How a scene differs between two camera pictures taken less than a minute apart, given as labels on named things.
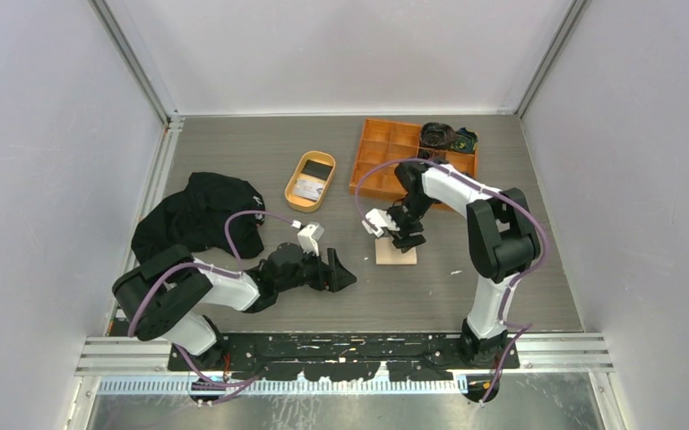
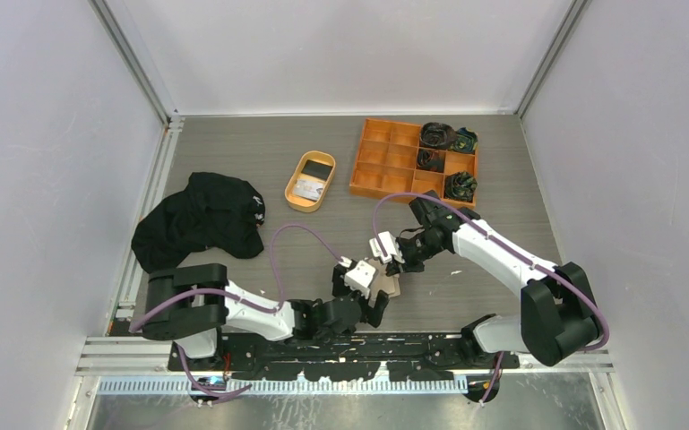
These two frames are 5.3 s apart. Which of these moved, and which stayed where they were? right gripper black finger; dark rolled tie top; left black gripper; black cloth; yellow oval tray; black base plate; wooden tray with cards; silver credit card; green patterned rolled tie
Moved: right gripper black finger; wooden tray with cards; left black gripper
Stayed: silver credit card; dark rolled tie top; yellow oval tray; black base plate; green patterned rolled tie; black cloth
